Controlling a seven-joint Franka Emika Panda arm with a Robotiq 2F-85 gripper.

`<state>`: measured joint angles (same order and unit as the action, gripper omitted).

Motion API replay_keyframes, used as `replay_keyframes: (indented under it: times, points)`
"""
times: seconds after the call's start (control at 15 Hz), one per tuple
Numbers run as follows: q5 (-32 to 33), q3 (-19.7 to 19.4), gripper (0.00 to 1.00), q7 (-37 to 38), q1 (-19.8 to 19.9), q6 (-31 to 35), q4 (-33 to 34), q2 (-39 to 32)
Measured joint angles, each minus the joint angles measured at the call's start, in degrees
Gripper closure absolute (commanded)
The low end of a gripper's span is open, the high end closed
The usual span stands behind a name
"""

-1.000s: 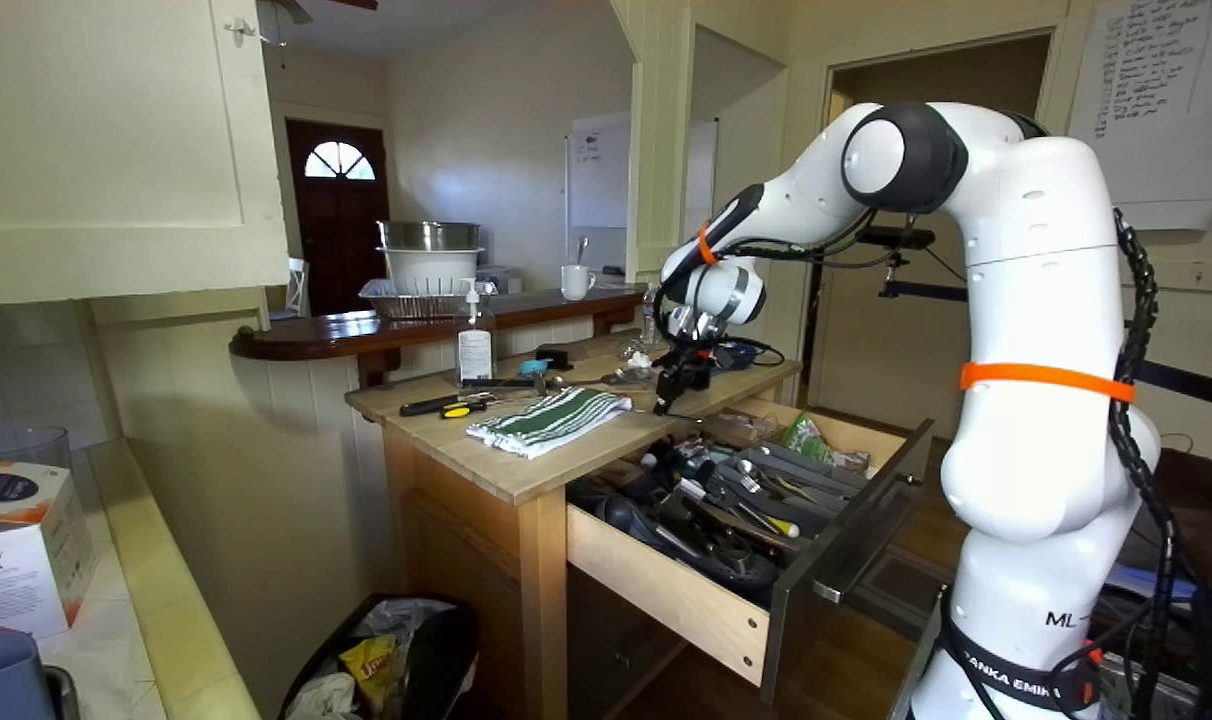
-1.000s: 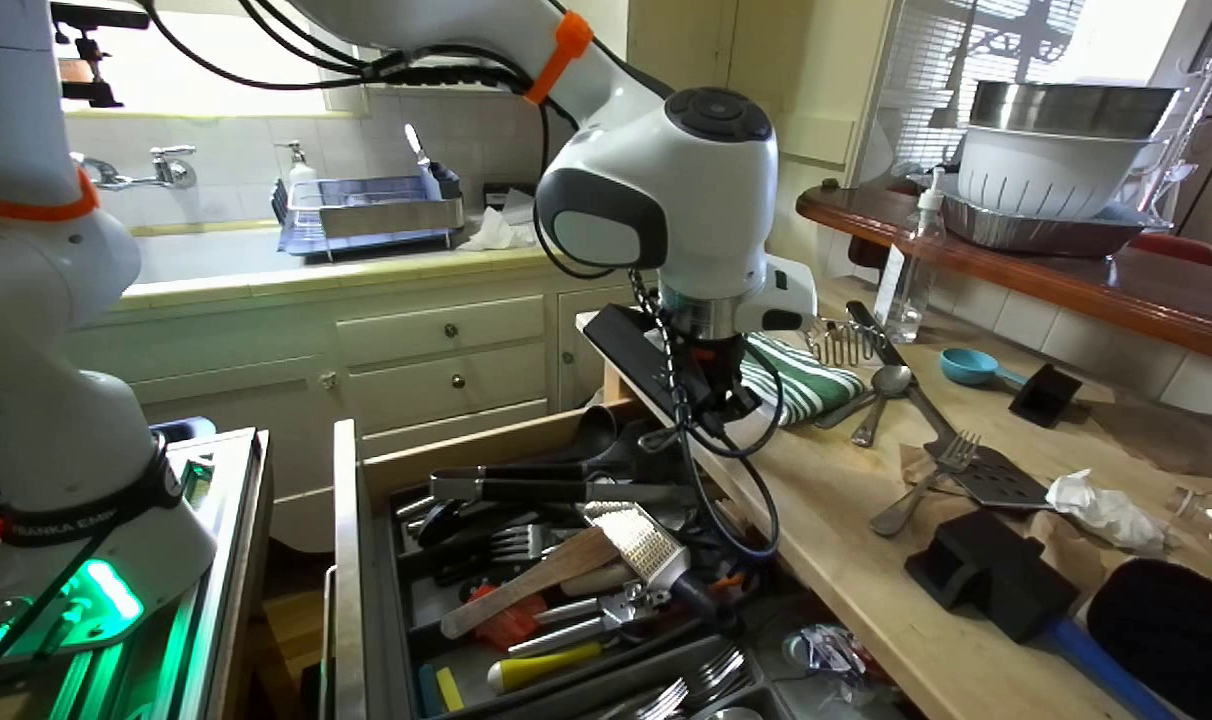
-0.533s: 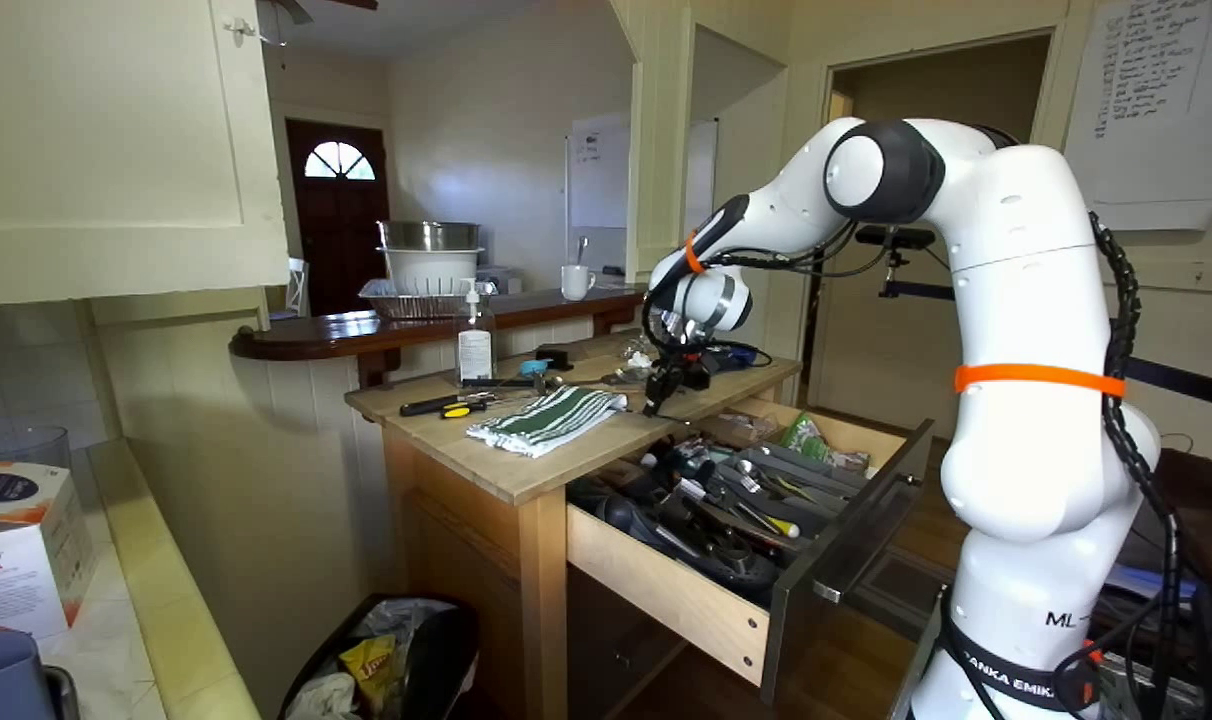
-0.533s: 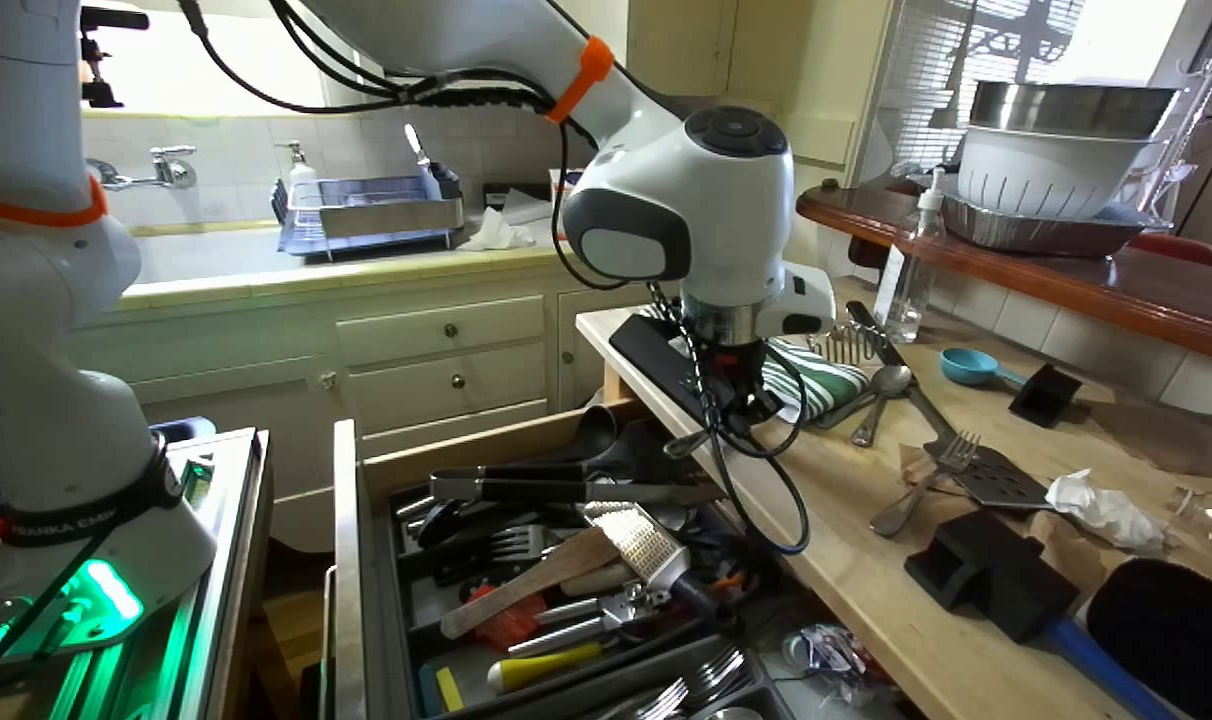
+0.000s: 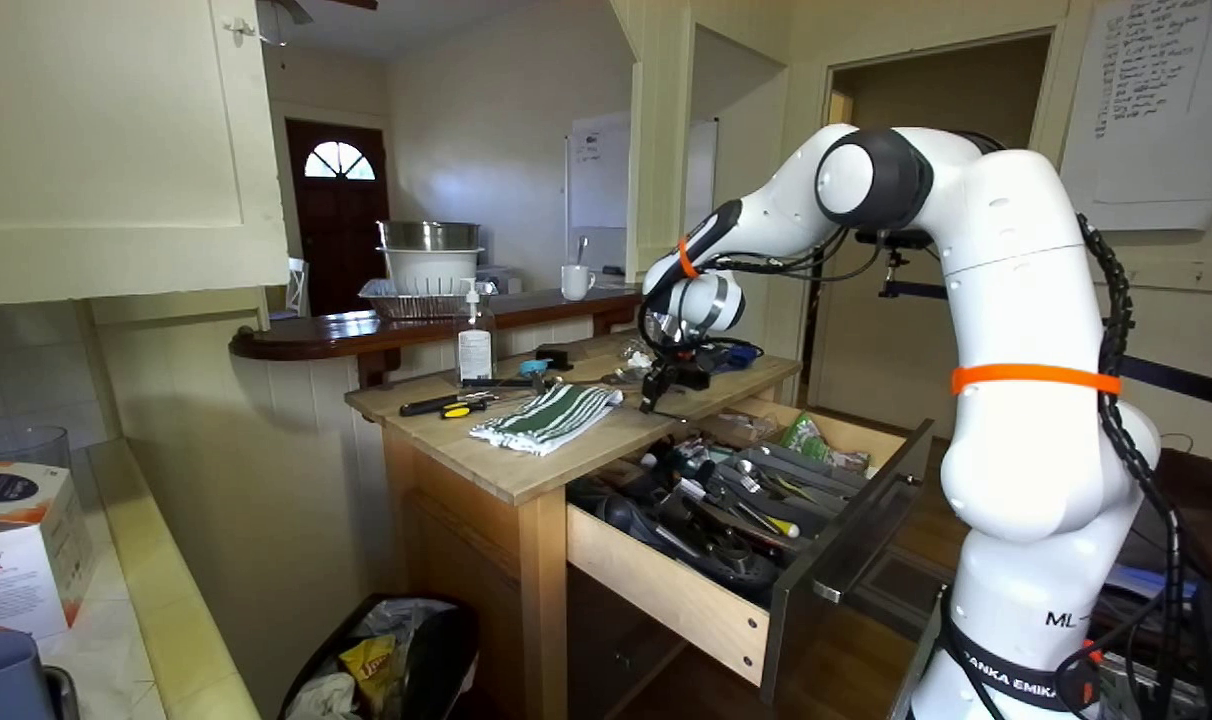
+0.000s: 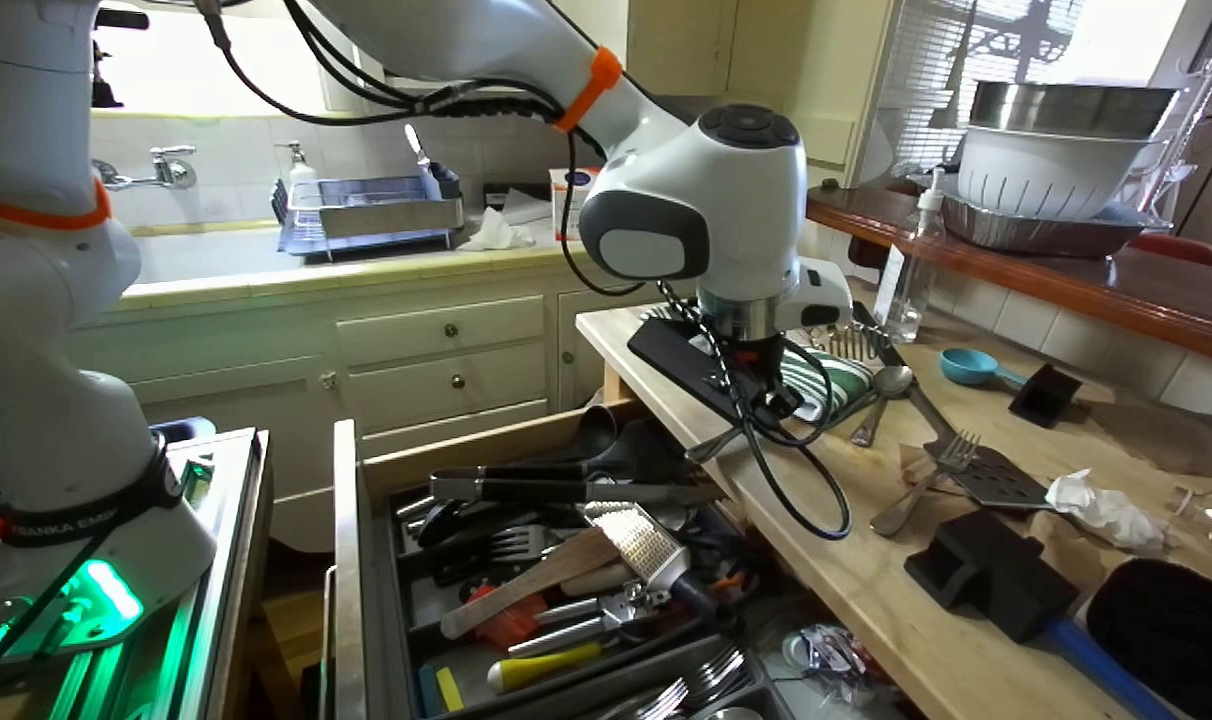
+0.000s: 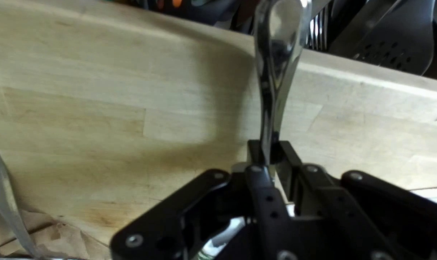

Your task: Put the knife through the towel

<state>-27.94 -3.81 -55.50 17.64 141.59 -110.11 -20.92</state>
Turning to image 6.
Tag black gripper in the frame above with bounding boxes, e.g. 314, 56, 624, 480
716, 331, 799, 423

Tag silver metal spoon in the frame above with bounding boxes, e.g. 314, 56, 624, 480
847, 394, 882, 453
862, 360, 919, 453

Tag black ladle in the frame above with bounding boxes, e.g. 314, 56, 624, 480
569, 403, 694, 491

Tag small clear glass bottle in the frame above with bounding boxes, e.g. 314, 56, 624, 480
896, 293, 930, 348

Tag wooden work table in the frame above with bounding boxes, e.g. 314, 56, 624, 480
570, 300, 1212, 720

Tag white bristle paint brush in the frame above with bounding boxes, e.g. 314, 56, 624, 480
577, 495, 716, 614

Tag blue measuring scoop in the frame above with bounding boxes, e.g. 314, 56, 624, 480
935, 348, 1029, 394

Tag white carton blue oval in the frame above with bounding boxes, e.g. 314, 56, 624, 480
544, 162, 594, 242

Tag crumpled clear plastic wrap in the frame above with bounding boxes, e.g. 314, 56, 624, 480
776, 620, 877, 684

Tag small black block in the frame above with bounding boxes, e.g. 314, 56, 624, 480
1004, 360, 1085, 432

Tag dark wooden bar shelf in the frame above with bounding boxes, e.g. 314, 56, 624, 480
803, 175, 1212, 373

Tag white crumpled cloth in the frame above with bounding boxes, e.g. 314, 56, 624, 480
460, 195, 554, 257

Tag black slotted turner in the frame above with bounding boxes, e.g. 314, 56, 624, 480
395, 514, 554, 591

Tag metal baking pan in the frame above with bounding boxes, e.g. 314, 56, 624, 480
941, 195, 1149, 261

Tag black plastic holder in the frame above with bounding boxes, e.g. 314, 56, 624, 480
901, 512, 1078, 643

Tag silver metal tongs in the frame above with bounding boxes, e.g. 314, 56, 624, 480
598, 643, 754, 720

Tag wooden spatula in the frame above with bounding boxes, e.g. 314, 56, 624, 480
435, 525, 624, 649

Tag cream kitchen counter cabinet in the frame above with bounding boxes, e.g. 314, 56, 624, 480
68, 230, 659, 554

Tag red utensil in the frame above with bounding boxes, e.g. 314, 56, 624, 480
460, 577, 554, 656

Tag white plastic colander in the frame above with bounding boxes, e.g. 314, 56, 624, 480
954, 121, 1169, 228

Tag crumpled white tissue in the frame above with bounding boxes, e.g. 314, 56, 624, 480
1040, 466, 1169, 554

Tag white dish brush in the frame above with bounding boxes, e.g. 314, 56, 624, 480
401, 121, 445, 204

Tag steel cooking pot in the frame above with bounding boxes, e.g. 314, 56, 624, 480
963, 76, 1178, 138

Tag red dish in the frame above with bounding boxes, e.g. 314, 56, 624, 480
1129, 230, 1212, 273

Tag blue flat board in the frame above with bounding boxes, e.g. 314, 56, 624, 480
1037, 611, 1174, 720

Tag open utensil drawer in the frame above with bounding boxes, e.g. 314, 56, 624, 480
321, 394, 928, 720

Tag clear dish soap bottle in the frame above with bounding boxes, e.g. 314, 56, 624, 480
279, 138, 329, 236

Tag dark blue bowl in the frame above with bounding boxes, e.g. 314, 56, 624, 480
1085, 554, 1212, 720

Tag metal robot mounting stand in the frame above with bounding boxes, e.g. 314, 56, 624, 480
0, 410, 274, 720

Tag small wire whisk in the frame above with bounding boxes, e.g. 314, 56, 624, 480
814, 318, 879, 374

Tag long black handled utensil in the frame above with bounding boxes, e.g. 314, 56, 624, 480
420, 470, 728, 512

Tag yellow handled utensil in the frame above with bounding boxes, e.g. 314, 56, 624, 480
481, 634, 611, 695

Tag white wire rack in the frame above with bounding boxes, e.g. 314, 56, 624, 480
1121, 0, 1212, 223

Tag chrome wall faucet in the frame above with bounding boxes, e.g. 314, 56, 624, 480
86, 138, 200, 192

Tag black camera tripod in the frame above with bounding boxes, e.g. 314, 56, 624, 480
86, 5, 156, 112

